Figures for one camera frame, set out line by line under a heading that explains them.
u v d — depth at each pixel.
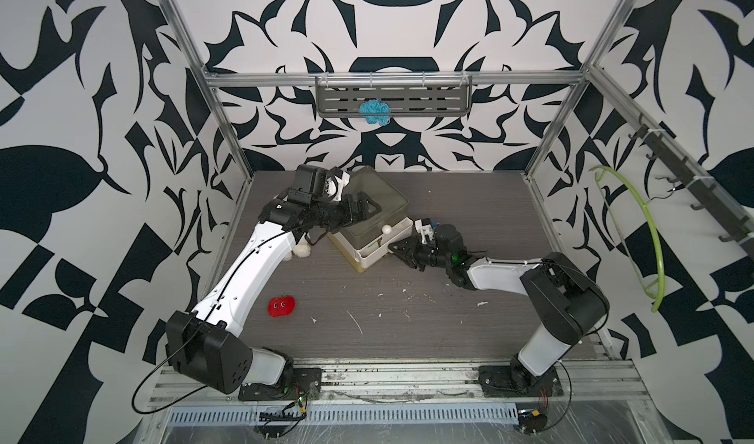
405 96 0.94
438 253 0.76
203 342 0.39
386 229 0.82
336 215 0.64
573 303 0.48
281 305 0.83
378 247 0.85
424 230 0.85
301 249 0.95
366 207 0.66
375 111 0.91
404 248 0.81
